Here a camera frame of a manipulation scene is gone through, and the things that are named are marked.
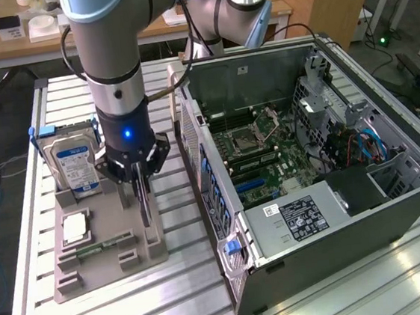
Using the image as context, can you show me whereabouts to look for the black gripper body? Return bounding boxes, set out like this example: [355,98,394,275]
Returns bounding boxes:
[96,101,159,177]

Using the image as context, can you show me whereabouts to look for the hard disk with blue label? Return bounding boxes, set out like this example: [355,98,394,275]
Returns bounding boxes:
[38,126,107,203]

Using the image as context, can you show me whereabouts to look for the silver CPU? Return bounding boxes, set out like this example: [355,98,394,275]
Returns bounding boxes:
[61,213,90,243]

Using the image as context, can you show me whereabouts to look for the black RAM slot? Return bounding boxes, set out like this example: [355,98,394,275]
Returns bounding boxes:
[207,107,256,129]

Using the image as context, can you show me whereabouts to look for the loose green RAM stick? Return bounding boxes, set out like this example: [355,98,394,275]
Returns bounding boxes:
[74,237,123,261]

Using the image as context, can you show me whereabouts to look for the blue plastic disk caddy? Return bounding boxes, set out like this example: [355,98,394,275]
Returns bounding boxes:
[28,114,104,159]

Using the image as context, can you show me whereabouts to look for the CPU socket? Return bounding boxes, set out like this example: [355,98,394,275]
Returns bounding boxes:
[230,125,262,156]

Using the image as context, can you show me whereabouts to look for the grey plastic parts rack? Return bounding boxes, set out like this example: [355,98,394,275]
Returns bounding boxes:
[39,136,174,305]

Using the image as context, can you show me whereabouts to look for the installed green RAM stick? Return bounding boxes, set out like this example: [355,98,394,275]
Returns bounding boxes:
[229,152,279,174]

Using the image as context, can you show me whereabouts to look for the blue expansion slot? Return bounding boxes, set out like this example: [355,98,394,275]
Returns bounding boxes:
[235,177,266,195]

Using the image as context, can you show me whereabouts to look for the metal socket cover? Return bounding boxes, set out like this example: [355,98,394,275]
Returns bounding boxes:
[251,106,282,137]

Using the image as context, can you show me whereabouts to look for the green motherboard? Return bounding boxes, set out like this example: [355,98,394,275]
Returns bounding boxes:
[198,88,335,210]

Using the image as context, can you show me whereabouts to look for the blue case latch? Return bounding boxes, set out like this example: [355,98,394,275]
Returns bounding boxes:
[222,239,241,256]

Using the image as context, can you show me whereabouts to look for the white paper stack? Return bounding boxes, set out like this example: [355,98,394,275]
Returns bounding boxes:
[161,7,191,28]

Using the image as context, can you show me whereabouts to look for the white flat box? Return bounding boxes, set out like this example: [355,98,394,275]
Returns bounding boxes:
[27,22,63,44]

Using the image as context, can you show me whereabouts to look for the black chair base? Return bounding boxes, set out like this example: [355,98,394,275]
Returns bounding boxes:
[0,62,42,111]

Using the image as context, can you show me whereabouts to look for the white labelled box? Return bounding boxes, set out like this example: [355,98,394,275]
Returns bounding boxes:
[56,12,73,37]

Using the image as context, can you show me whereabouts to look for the grey power supply unit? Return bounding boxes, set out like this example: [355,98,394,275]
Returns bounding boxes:
[240,178,358,262]

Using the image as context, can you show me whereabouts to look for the white round bowl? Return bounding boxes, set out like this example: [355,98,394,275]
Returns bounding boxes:
[28,13,57,34]

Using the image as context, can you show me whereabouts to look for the wooden desk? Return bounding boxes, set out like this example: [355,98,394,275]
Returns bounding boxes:
[0,0,296,71]

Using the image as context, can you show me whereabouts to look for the silver disk bay cage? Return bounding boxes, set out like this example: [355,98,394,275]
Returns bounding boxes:
[286,72,350,157]

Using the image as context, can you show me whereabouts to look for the white box with black top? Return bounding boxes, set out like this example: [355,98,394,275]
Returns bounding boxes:
[0,14,27,43]

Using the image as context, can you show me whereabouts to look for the open grey PC case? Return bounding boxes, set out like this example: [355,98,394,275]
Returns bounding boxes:
[164,22,420,315]

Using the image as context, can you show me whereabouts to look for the white box with red dot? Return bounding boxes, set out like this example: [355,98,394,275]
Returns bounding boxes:
[352,7,377,43]

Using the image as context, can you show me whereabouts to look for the device with green light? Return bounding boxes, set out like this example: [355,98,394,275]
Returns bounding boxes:
[374,31,393,49]

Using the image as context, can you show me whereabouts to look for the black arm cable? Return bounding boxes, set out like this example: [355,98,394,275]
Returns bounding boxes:
[57,0,226,111]

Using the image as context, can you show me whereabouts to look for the black cable behind case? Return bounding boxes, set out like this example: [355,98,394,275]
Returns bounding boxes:
[262,21,321,46]

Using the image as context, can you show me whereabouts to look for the orange wire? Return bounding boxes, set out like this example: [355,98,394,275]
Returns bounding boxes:
[345,131,359,167]

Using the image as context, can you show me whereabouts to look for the blue wire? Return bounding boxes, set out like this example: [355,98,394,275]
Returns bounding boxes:
[357,127,389,165]

